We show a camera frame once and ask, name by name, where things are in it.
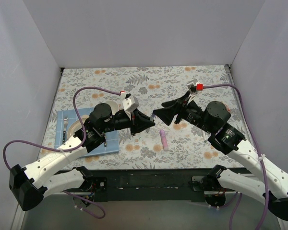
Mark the white pen green tip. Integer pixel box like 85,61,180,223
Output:
203,132,207,143

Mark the pink highlighter pen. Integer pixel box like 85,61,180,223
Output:
159,130,168,151

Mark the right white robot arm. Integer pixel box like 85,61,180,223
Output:
153,94,288,221

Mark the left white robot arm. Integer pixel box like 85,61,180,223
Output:
9,103,155,211

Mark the white and red mug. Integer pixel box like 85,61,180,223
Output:
105,101,120,115

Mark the floral tablecloth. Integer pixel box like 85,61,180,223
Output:
42,65,248,170

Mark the blue checked placemat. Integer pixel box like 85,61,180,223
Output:
54,110,120,157

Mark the beige ringed plate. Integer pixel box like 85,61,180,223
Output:
66,119,82,139

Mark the silver fork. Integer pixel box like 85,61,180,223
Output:
62,115,69,144

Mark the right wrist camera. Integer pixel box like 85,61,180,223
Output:
187,79,204,103

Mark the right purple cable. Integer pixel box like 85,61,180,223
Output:
203,83,272,230

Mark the purple cable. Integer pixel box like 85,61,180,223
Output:
203,83,272,230
2,86,125,219

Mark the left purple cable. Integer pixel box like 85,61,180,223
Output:
2,86,125,219

